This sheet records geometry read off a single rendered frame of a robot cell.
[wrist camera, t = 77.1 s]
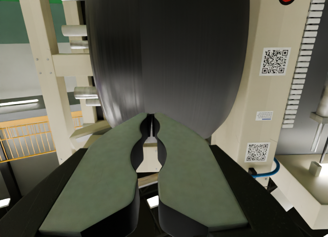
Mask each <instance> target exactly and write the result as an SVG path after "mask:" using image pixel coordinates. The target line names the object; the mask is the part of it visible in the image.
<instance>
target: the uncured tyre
mask: <svg viewBox="0 0 328 237"><path fill-rule="evenodd" d="M249 11H250V0H85V18H86V30H87V39H88V48H89V55H90V61H91V67H92V72H93V77H94V82H95V87H96V91H97V95H98V98H99V102H100V104H101V107H102V111H103V113H104V115H105V118H106V120H107V122H108V123H109V125H110V126H111V127H112V128H114V127H116V126H118V125H120V124H121V123H123V122H125V121H127V120H129V119H131V118H132V117H134V116H136V115H138V114H140V113H142V112H145V113H149V114H154V113H156V112H160V113H162V114H164V115H166V116H168V117H170V118H172V119H173V120H175V121H177V122H179V123H181V124H183V125H185V126H186V127H188V128H190V129H191V130H193V131H195V132H196V133H197V134H199V135H200V136H201V137H202V138H203V139H207V138H209V137H210V136H211V135H212V134H213V133H214V132H215V131H216V130H217V129H218V128H219V127H220V126H221V125H222V124H223V123H224V121H225V120H226V119H227V117H228V116H229V114H230V112H231V110H232V107H233V105H234V102H235V99H236V96H237V93H238V90H239V86H240V82H241V78H242V74H243V69H244V64H245V58H246V49H247V40H248V30H249Z"/></svg>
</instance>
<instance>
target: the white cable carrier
mask: <svg viewBox="0 0 328 237"><path fill-rule="evenodd" d="M324 2H325V0H311V1H310V5H309V9H308V14H307V19H306V23H305V27H304V31H303V36H302V40H301V44H300V49H299V53H298V57H297V61H296V66H295V70H294V74H293V78H292V82H291V87H290V91H289V95H288V99H287V105H286V109H285V113H284V117H283V121H282V126H281V127H282V128H293V124H292V123H294V119H292V118H295V116H296V115H295V114H296V112H297V110H295V109H297V108H298V105H297V104H298V103H299V100H297V99H300V97H301V95H297V94H301V93H302V90H301V89H302V88H303V86H304V85H303V84H304V82H305V79H300V78H305V77H306V74H305V73H301V72H307V70H308V68H302V67H308V65H309V62H303V61H310V59H311V56H305V55H311V53H312V51H311V50H306V49H313V46H314V45H313V44H308V43H314V42H315V38H309V37H316V35H317V31H311V30H317V29H318V25H312V24H313V23H320V19H314V17H321V15H322V11H316V10H323V9H324V4H318V3H324ZM310 17H311V19H309V18H310ZM308 23H309V25H306V24H308ZM305 30H308V31H305ZM303 37H306V38H303ZM302 43H305V44H302ZM301 49H303V50H301ZM283 123H284V124H283Z"/></svg>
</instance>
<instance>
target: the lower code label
mask: <svg viewBox="0 0 328 237"><path fill-rule="evenodd" d="M290 51H291V47H266V48H264V50H263V56H262V62H261V67H260V73H259V76H279V75H286V70H287V64H288V60H289V55H290Z"/></svg>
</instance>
